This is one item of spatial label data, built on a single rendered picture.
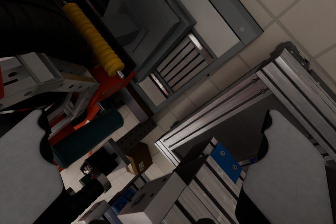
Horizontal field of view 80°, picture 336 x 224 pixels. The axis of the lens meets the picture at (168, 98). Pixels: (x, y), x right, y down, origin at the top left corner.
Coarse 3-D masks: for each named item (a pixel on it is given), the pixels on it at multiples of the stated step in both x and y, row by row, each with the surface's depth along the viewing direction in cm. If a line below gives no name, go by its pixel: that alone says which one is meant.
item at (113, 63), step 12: (72, 12) 60; (84, 24) 60; (84, 36) 60; (96, 36) 60; (96, 48) 60; (108, 48) 61; (108, 60) 60; (120, 60) 62; (108, 72) 60; (120, 72) 62
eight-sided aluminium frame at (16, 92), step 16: (0, 64) 32; (16, 64) 33; (32, 64) 35; (48, 64) 37; (64, 64) 44; (32, 80) 34; (48, 80) 35; (64, 80) 40; (80, 80) 46; (96, 80) 57; (16, 96) 33; (80, 96) 61; (64, 112) 75; (80, 112) 71
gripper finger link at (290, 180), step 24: (264, 120) 12; (264, 144) 9; (288, 144) 9; (312, 144) 9; (264, 168) 8; (288, 168) 8; (312, 168) 8; (240, 192) 7; (264, 192) 7; (288, 192) 7; (312, 192) 7; (240, 216) 7; (264, 216) 6; (288, 216) 6; (312, 216) 6
